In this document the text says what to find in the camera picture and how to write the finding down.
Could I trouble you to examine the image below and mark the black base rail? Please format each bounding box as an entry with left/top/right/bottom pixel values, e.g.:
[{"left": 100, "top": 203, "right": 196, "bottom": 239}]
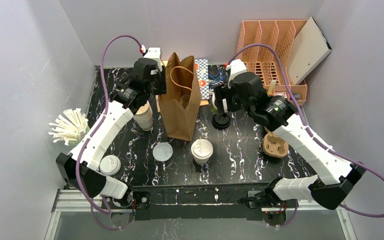
[{"left": 132, "top": 182, "right": 268, "bottom": 207}]

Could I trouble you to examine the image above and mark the checkered paper sheet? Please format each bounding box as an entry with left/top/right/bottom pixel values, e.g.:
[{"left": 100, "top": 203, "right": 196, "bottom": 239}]
[{"left": 194, "top": 58, "right": 228, "bottom": 100}]

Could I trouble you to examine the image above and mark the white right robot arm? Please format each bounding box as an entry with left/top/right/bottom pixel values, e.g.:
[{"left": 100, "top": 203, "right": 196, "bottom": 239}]
[{"left": 210, "top": 59, "right": 366, "bottom": 210}]

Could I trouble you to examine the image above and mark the white lid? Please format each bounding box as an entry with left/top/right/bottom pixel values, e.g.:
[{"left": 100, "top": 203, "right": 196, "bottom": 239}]
[
  {"left": 152, "top": 142, "right": 173, "bottom": 162},
  {"left": 99, "top": 155, "right": 122, "bottom": 176},
  {"left": 191, "top": 138, "right": 214, "bottom": 161}
]

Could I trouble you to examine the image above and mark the green cup of stirrers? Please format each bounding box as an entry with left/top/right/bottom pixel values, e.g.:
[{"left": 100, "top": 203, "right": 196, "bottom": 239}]
[{"left": 48, "top": 108, "right": 90, "bottom": 146}]

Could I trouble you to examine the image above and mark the black coffee cup lid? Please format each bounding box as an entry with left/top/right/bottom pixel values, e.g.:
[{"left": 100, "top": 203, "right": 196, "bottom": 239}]
[{"left": 212, "top": 113, "right": 231, "bottom": 130}]

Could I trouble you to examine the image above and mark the white folder board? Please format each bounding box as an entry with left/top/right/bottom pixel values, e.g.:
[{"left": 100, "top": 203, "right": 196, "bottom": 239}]
[{"left": 287, "top": 17, "right": 332, "bottom": 85}]

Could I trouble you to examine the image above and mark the stack of white lids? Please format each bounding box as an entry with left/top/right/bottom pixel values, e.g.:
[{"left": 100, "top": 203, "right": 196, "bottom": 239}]
[{"left": 133, "top": 101, "right": 153, "bottom": 132}]

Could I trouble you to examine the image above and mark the brown paper bag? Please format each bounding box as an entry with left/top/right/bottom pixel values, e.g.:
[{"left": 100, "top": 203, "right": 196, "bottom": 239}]
[{"left": 158, "top": 52, "right": 202, "bottom": 141}]

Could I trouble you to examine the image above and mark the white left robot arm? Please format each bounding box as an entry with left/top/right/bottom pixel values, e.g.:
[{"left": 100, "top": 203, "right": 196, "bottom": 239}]
[{"left": 56, "top": 47, "right": 167, "bottom": 200}]

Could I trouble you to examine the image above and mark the orange file organizer rack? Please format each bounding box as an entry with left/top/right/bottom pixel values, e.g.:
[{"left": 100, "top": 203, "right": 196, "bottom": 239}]
[{"left": 237, "top": 19, "right": 309, "bottom": 100}]

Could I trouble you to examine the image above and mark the cardboard cup carrier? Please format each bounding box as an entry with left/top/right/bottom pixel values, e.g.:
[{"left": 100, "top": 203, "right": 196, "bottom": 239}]
[{"left": 262, "top": 132, "right": 289, "bottom": 158}]

